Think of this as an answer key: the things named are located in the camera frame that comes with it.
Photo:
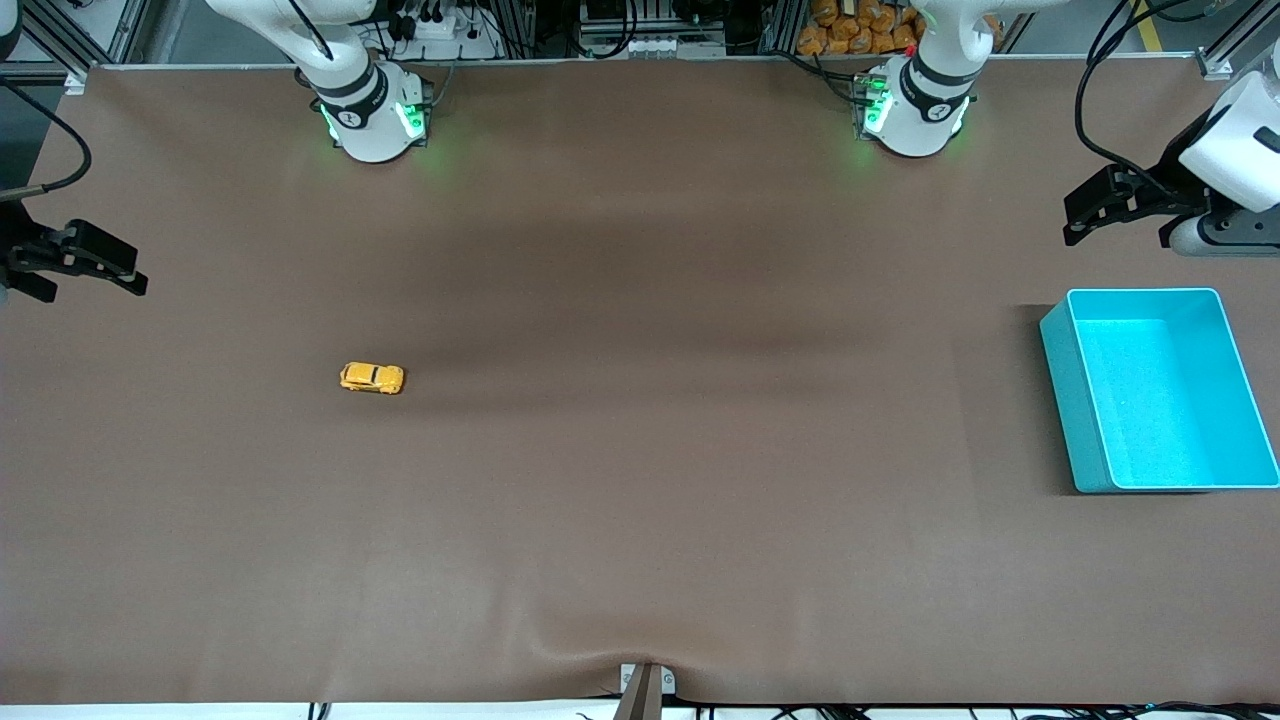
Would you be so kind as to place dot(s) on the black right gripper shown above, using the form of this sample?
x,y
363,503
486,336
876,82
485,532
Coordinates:
x,y
20,248

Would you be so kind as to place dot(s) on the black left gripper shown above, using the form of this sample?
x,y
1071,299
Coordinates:
x,y
1168,194

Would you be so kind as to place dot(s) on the yellow beetle toy car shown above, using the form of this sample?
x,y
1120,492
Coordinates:
x,y
372,378

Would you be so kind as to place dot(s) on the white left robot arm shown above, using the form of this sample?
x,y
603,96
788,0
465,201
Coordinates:
x,y
920,110

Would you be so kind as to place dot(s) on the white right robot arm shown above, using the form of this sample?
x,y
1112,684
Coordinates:
x,y
370,110

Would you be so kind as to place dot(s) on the teal plastic bin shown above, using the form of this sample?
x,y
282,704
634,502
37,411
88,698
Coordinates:
x,y
1160,400

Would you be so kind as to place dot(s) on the white power strip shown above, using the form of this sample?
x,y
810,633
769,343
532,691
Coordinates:
x,y
440,30

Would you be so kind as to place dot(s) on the brown table mat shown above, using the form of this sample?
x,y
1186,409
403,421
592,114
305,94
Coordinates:
x,y
640,400

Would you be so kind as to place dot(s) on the aluminium frame post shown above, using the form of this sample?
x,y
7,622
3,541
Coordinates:
x,y
75,45
1220,55

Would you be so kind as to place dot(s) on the metal clamp bracket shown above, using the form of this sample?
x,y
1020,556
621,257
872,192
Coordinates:
x,y
645,690

